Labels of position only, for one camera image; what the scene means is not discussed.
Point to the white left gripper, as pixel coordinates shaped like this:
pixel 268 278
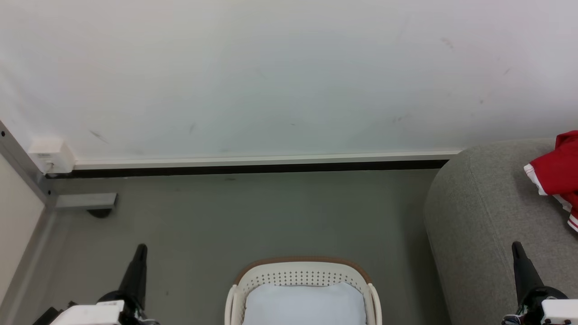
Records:
pixel 90 313

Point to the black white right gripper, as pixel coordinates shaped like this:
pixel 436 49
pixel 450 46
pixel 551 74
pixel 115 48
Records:
pixel 557 311

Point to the red garment with white trim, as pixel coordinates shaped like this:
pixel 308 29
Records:
pixel 557 174

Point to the white plastic laundry basket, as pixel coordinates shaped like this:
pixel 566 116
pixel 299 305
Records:
pixel 307 271

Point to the grey fabric sofa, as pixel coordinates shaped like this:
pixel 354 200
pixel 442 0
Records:
pixel 487 225

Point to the pale white cloth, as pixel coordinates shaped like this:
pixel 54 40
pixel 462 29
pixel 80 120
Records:
pixel 305 307

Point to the white wall box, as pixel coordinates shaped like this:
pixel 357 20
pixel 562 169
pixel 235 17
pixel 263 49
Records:
pixel 52 155

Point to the white black wall baseboard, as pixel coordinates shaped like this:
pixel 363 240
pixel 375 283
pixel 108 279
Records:
pixel 271 164

